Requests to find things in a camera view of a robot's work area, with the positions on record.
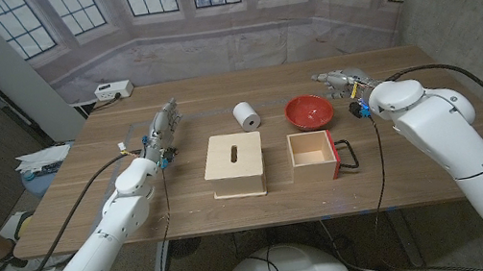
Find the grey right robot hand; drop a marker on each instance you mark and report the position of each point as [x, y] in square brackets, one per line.
[349, 82]

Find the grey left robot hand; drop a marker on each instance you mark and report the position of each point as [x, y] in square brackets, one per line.
[158, 134]

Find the wooden box with slot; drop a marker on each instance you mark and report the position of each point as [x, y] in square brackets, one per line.
[235, 170]

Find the wooden drawer with red front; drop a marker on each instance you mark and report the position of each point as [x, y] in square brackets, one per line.
[311, 161]

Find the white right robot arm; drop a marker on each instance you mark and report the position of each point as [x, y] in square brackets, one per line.
[444, 127]

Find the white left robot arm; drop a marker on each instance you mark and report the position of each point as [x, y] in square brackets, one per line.
[122, 212]

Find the red bowl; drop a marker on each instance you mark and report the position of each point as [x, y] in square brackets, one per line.
[309, 112]

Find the white power strip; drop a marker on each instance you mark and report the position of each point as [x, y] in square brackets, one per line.
[114, 90]

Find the white paper roll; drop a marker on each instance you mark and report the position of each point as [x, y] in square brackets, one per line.
[246, 115]

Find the printed window backdrop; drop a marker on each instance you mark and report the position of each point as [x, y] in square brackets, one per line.
[227, 45]

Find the stack of white papers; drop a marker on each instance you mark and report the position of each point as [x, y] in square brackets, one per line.
[43, 157]

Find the blue stool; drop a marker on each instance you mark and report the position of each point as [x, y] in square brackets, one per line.
[38, 184]

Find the grey table leg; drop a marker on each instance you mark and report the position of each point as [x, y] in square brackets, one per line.
[405, 236]
[161, 270]

